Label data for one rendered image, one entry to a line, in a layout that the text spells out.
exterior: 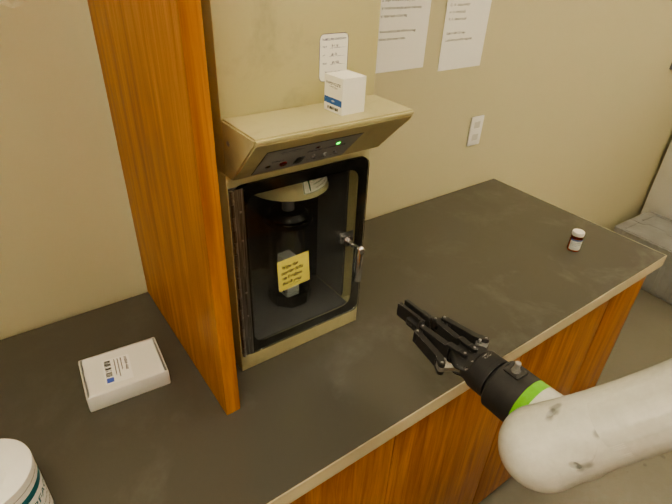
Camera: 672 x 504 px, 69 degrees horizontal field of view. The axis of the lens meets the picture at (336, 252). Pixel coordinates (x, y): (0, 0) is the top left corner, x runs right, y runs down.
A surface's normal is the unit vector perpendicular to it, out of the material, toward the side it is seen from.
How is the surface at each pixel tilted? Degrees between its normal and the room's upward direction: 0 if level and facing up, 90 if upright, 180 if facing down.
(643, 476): 0
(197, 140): 90
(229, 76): 90
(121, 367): 0
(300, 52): 90
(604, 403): 47
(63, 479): 0
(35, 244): 90
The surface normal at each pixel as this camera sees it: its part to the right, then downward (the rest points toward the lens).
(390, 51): 0.58, 0.46
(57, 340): 0.04, -0.84
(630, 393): -0.70, -0.59
